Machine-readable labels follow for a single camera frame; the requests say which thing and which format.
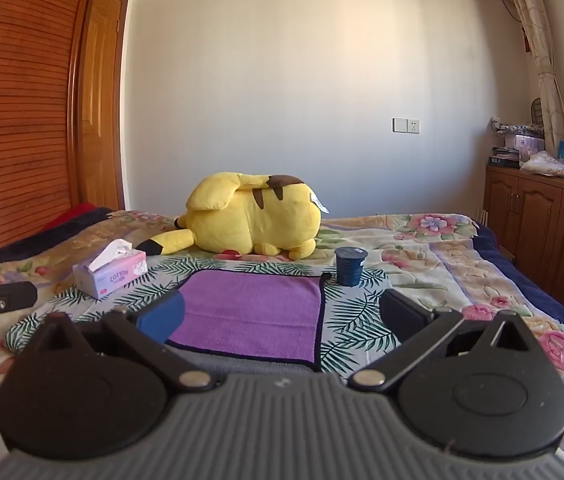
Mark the red cloth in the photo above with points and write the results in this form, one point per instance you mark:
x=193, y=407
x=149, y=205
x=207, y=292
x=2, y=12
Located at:
x=69, y=214

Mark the patterned curtain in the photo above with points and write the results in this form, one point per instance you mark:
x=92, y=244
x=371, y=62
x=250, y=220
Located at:
x=537, y=45

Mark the grey towel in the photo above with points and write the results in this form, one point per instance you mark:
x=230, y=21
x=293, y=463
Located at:
x=242, y=362

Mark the wooden door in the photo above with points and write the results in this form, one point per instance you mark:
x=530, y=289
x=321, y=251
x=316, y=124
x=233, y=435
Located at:
x=104, y=100

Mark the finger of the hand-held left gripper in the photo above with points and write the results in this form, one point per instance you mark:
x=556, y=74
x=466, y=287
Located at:
x=8, y=294

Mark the pink tissue box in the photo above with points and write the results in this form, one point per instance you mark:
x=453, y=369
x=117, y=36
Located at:
x=112, y=272

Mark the wooden cabinet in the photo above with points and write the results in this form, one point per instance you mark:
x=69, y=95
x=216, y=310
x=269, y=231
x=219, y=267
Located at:
x=542, y=225

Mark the dark blue bed sheet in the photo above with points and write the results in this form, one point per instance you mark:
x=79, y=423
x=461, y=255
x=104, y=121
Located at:
x=532, y=285

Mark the yellow plush toy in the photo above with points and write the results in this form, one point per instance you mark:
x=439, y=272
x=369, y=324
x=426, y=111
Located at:
x=257, y=215

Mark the dark blue cup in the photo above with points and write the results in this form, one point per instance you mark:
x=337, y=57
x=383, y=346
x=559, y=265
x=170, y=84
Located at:
x=349, y=266

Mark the dark navy blanket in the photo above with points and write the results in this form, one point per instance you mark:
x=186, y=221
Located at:
x=52, y=237

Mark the stack of books and boxes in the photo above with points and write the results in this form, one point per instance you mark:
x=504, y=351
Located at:
x=517, y=145

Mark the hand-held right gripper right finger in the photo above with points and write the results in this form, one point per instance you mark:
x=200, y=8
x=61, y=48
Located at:
x=398, y=314

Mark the wooden slatted wardrobe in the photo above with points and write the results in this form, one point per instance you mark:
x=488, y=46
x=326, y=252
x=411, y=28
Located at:
x=17, y=100

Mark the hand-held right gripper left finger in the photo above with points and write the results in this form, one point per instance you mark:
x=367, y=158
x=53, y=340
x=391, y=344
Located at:
x=163, y=316

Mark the wall switch and socket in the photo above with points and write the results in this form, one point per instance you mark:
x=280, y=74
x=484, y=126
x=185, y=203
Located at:
x=406, y=125

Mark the purple towel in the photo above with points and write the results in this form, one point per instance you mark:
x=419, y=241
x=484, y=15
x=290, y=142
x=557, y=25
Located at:
x=252, y=310

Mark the floral cloth bundle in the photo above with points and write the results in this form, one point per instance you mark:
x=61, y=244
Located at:
x=549, y=165

